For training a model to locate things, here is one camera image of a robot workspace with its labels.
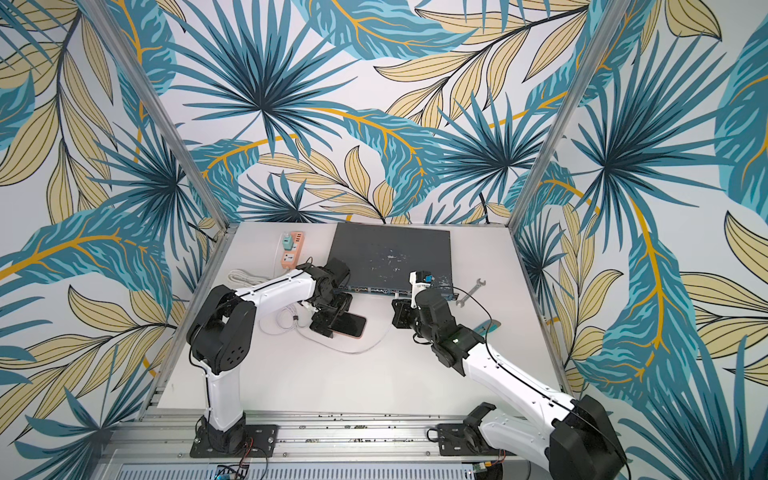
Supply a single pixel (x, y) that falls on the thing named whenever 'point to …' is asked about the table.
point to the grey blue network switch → (382, 258)
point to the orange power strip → (290, 258)
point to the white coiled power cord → (239, 277)
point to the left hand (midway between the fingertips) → (346, 319)
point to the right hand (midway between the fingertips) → (376, 313)
